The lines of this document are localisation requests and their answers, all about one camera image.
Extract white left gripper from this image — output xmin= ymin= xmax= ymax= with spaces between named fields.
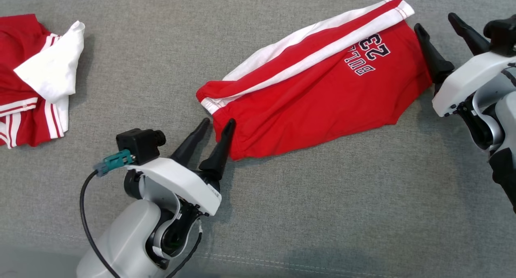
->
xmin=127 ymin=117 xmax=236 ymax=216

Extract red white-sleeved Bulls jersey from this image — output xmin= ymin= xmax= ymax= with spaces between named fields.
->
xmin=0 ymin=14 xmax=86 ymax=148

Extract grey fabric sofa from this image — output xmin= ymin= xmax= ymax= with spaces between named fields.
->
xmin=0 ymin=0 xmax=516 ymax=278

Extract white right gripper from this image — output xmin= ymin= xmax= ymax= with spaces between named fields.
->
xmin=414 ymin=13 xmax=516 ymax=117

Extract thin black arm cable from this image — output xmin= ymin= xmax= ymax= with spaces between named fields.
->
xmin=165 ymin=221 xmax=203 ymax=278

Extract left arm teal-plug black cable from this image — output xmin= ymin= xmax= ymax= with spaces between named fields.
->
xmin=79 ymin=149 xmax=135 ymax=278

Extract red shorts with white stripes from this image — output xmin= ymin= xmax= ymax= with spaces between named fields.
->
xmin=196 ymin=0 xmax=434 ymax=161

